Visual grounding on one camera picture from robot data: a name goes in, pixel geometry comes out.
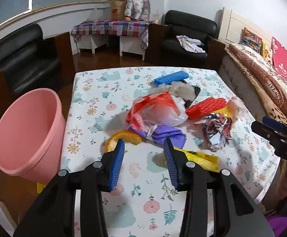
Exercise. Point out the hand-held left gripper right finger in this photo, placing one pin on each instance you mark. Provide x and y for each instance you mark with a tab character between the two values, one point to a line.
170	165

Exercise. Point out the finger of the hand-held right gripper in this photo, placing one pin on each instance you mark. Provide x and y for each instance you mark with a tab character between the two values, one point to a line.
262	128
273	123

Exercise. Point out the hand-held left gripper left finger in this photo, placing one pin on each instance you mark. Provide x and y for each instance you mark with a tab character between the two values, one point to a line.
116	163

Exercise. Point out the orange yellow peel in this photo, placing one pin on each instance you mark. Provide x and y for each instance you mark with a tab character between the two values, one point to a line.
126	135

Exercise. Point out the purple plastic bag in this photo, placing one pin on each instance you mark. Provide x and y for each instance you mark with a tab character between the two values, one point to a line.
163	133

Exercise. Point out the clear plastic wrap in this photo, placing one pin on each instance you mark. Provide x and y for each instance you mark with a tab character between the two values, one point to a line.
237	105

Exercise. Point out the yellow plastic bag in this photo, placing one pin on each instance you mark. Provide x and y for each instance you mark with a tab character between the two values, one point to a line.
205	159

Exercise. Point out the yellow foam net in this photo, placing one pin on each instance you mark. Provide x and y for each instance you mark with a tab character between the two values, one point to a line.
226	111

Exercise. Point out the printed paper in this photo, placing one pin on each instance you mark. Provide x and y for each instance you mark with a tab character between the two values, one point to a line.
217	130

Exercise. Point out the red foam net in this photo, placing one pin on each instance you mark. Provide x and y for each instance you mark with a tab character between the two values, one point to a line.
202	107

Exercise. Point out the red plastic bag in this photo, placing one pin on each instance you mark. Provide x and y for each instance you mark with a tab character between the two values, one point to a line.
143	103

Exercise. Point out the black foam net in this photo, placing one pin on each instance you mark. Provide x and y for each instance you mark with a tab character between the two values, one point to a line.
195	91

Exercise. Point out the white foam net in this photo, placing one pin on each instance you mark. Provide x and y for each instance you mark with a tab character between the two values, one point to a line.
180	90

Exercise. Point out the blue foam net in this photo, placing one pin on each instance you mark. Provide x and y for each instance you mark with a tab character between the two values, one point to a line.
170	77

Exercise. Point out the pink plastic bucket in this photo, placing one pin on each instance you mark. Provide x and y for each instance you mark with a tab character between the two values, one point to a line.
22	140

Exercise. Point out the brown patterned bed blanket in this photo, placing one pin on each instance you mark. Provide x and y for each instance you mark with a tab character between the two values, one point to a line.
247	86

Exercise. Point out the brown dotted rolled quilt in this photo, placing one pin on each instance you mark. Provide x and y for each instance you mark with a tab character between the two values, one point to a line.
262	76

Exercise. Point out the floral printed tablecloth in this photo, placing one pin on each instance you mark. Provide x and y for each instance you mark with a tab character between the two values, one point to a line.
96	98

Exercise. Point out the pink floral pillow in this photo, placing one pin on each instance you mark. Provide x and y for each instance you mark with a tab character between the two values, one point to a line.
283	56

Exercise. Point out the yellow patterned pillow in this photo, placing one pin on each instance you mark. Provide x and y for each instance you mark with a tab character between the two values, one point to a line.
267	51

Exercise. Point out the yellow printed box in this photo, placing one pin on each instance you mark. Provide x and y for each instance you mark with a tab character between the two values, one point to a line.
40	187

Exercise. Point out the colourful patterned pillow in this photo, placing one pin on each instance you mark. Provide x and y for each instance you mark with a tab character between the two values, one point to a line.
252	39

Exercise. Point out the white bed headboard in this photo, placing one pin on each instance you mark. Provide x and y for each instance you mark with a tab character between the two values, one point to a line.
232	24

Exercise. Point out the crumpled printed cloth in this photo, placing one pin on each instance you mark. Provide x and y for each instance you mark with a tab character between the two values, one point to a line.
190	44

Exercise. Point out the white cabinet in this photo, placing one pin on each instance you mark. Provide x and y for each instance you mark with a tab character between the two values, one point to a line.
131	45
94	42

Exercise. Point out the black leather armchair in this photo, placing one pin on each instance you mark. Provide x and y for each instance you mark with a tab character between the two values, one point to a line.
22	61
178	27

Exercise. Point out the checked cloth covered desk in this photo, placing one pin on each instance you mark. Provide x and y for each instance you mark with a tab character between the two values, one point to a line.
108	27

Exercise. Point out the orange fruit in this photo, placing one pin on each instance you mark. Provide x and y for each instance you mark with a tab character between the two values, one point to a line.
127	19

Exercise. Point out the plastic drink cup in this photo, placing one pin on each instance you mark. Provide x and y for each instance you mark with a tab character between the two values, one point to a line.
156	19

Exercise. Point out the translucent plastic bag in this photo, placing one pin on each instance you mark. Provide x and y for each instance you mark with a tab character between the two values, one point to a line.
95	14

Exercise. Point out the brown paper bag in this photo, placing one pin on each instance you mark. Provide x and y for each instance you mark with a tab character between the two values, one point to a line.
117	11

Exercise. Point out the child's printed puffer jacket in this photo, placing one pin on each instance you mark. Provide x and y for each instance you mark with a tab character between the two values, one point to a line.
137	2

